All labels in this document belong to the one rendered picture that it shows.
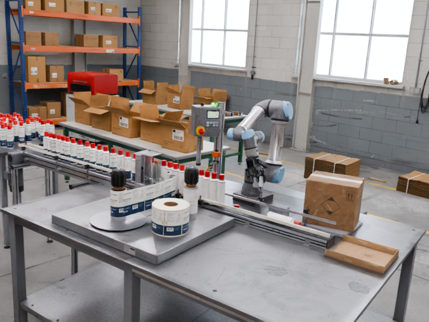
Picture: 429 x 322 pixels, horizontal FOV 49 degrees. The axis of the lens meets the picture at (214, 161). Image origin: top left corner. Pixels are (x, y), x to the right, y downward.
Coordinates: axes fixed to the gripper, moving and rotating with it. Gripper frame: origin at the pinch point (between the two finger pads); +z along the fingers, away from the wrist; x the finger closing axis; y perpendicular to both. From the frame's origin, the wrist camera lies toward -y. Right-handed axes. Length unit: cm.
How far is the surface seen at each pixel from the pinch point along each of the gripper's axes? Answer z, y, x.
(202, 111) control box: -52, -2, -32
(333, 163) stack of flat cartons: 40, -390, -124
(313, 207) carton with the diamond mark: 17.5, -18.0, 20.7
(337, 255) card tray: 36, 14, 45
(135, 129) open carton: -60, -142, -236
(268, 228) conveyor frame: 21.8, 6.2, 2.9
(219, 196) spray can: 0.9, 2.7, -29.1
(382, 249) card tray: 42, -12, 59
